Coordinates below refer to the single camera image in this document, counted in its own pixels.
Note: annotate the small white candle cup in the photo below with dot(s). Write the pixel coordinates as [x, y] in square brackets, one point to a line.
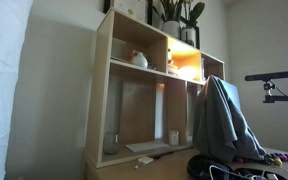
[173, 137]

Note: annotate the black stereo camera bar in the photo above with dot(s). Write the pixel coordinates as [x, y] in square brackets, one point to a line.
[267, 76]

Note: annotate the white box on shelf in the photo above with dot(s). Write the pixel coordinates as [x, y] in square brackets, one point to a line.
[119, 49]

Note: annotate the light wooden shelf unit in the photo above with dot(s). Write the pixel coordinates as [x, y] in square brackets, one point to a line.
[100, 100]

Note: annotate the white keyboard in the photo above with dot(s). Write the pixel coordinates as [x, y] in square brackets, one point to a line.
[147, 146]

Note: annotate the grey cloth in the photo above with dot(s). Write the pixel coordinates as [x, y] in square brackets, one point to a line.
[217, 126]

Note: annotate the thin black frame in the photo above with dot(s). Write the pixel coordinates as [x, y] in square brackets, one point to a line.
[198, 38]

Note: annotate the green leafy plant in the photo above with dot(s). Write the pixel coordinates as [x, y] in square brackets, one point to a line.
[197, 11]
[170, 10]

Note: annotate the black zip bag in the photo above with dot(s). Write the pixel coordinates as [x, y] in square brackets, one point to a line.
[200, 168]

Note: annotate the white fabric curtain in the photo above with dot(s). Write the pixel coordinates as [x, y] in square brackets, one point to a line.
[0, 83]

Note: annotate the white ceramic teapot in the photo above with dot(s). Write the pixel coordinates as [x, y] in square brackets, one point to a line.
[140, 60]

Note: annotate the glowing round lamp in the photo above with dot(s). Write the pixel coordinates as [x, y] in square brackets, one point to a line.
[187, 72]

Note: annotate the framed white picture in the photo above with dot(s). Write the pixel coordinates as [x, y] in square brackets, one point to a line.
[130, 8]

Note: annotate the clear glass jar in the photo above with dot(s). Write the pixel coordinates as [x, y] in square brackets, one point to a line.
[111, 143]

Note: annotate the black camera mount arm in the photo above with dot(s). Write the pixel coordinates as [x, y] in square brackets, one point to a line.
[284, 98]

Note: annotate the white plant pot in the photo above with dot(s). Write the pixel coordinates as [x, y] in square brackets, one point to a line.
[171, 29]
[188, 35]

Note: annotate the white dongle adapter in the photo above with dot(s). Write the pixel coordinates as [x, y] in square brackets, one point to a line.
[145, 160]

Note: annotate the stacked ceramic bowls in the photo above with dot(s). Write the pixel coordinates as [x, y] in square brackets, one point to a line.
[172, 69]

